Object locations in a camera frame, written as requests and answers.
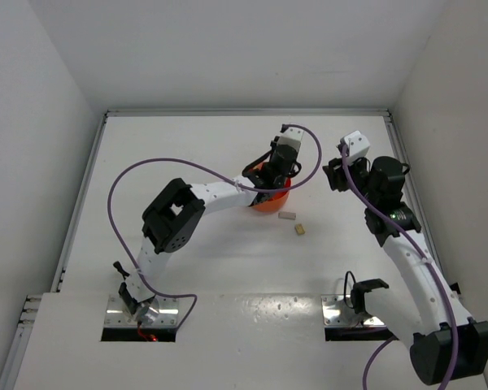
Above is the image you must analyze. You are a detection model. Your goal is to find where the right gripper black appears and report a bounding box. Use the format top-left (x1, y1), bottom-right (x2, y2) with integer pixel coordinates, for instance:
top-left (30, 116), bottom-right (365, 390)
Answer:
top-left (323, 151), bottom-right (377, 207)

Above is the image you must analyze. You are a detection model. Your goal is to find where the grey eraser block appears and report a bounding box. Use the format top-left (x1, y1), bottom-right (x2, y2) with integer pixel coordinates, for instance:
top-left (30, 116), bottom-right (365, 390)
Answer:
top-left (278, 211), bottom-right (297, 220)

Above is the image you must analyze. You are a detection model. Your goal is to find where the tan small eraser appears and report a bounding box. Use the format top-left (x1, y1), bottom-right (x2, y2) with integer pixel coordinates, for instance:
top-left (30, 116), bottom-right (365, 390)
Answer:
top-left (294, 223), bottom-right (306, 236)

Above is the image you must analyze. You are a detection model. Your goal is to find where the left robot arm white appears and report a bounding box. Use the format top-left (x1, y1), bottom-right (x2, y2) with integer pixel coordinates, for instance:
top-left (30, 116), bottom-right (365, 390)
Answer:
top-left (119, 136), bottom-right (301, 321)

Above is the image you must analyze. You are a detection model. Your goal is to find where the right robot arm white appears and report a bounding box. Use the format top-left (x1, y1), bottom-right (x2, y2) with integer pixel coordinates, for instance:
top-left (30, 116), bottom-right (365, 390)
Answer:
top-left (323, 156), bottom-right (488, 385)

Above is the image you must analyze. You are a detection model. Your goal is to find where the orange round divided container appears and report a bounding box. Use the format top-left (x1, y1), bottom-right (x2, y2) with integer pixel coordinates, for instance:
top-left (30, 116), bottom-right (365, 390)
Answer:
top-left (250, 162), bottom-right (290, 215)

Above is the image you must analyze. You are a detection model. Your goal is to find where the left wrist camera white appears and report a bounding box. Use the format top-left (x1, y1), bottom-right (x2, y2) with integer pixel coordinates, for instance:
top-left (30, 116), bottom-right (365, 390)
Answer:
top-left (275, 124), bottom-right (304, 151)

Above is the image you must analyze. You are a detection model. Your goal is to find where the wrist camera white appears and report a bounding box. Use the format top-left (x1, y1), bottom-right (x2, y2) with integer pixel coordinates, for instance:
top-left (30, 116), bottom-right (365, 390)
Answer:
top-left (275, 124), bottom-right (304, 151)
top-left (338, 131), bottom-right (371, 160)

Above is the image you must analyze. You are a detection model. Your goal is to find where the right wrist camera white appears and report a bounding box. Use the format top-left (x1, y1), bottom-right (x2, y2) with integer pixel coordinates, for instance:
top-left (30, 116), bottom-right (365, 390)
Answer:
top-left (338, 131), bottom-right (371, 160)

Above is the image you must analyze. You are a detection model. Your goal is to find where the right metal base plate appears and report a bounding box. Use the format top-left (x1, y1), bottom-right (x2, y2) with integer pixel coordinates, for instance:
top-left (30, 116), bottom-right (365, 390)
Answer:
top-left (320, 294), bottom-right (386, 328)

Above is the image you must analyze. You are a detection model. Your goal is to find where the metal base plate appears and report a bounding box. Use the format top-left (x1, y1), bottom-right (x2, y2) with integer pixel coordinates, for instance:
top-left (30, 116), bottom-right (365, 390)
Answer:
top-left (103, 295), bottom-right (179, 330)
top-left (320, 294), bottom-right (386, 328)

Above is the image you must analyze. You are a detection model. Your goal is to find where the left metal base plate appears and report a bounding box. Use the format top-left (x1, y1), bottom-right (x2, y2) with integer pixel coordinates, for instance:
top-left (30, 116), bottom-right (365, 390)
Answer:
top-left (103, 295), bottom-right (179, 330)

